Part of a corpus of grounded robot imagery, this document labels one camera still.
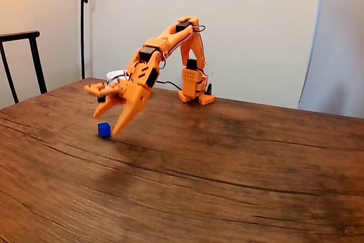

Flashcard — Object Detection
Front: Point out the white bowl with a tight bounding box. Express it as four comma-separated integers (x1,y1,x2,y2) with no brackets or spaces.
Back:
106,69,129,88

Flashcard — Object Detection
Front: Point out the orange camera mount with camera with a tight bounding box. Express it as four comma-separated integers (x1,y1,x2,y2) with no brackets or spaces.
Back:
83,81,121,104

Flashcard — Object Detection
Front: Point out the black floor lamp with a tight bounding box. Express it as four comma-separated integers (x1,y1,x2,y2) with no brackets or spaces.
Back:
80,0,127,80

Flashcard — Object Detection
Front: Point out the black chair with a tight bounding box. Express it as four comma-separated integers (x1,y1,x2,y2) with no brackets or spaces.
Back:
0,30,48,105

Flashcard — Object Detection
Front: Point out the black cable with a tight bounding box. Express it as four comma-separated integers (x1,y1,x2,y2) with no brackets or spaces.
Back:
155,80,183,93

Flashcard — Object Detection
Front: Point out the blue cube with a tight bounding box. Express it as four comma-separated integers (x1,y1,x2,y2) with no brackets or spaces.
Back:
97,122,111,138

